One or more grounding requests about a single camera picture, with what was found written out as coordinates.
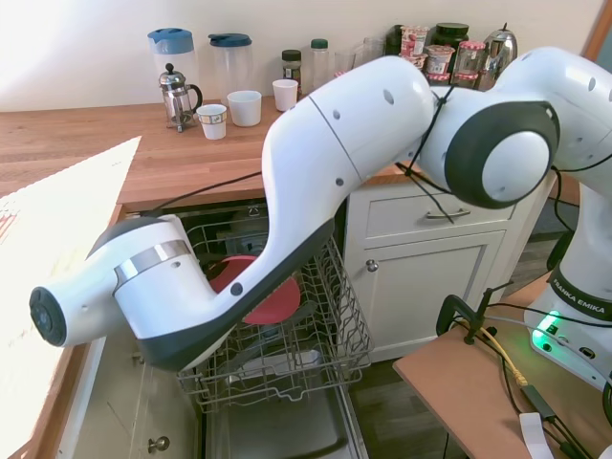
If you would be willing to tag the wooden window frame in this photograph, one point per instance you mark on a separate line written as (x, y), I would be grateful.
(600, 33)

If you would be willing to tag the clear pitcher with blue lid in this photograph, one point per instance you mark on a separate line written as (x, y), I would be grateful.
(169, 48)
(230, 62)

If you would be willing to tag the red and white yogurt pot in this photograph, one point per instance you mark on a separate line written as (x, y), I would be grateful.
(414, 40)
(439, 59)

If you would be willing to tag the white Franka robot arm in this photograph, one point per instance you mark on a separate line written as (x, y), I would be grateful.
(334, 143)

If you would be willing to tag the dark glass bottle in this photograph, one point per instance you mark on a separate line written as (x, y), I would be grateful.
(393, 40)

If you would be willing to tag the long black plastic utensil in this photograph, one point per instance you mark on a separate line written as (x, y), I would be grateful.
(301, 311)

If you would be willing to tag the round metal cabinet knob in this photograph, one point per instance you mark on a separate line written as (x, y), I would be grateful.
(158, 444)
(371, 265)

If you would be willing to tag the white paper cup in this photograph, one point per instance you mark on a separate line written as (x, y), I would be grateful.
(284, 95)

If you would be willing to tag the white paper label strip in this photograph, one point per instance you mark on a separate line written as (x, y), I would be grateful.
(534, 437)

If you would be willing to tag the wide white ceramic cup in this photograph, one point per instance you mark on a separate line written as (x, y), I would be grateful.
(244, 110)

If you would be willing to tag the clear bottle with green lid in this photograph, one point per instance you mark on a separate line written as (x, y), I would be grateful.
(319, 62)

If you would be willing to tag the black metal table clamp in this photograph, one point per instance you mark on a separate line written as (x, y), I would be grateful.
(449, 308)

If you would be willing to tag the glass jar red gingham lid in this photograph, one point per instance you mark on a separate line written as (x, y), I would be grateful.
(471, 57)

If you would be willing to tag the shiny steel kettle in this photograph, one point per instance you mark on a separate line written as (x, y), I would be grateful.
(502, 48)

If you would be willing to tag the tall clear drinking glass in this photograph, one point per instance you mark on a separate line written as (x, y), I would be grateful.
(370, 50)

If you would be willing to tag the white cabinet under paper sheet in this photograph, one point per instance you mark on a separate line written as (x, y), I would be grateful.
(119, 406)

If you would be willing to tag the stainless steel built-in dishwasher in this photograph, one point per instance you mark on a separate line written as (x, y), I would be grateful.
(277, 425)

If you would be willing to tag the small patterned paper cup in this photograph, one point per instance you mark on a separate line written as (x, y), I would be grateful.
(212, 123)

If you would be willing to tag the glass french press coffee maker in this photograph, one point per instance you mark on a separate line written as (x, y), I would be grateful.
(176, 102)

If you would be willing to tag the red round plastic plate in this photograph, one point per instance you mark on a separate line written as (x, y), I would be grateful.
(272, 306)

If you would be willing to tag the short clear drinking glass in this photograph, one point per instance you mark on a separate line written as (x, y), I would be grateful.
(344, 64)

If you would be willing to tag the dark coffee jar black lid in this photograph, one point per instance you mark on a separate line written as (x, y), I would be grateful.
(291, 67)

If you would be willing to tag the large black jar with lid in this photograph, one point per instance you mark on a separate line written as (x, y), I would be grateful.
(450, 34)

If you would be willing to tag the white kitchen base cabinet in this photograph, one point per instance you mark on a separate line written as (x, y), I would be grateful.
(430, 296)

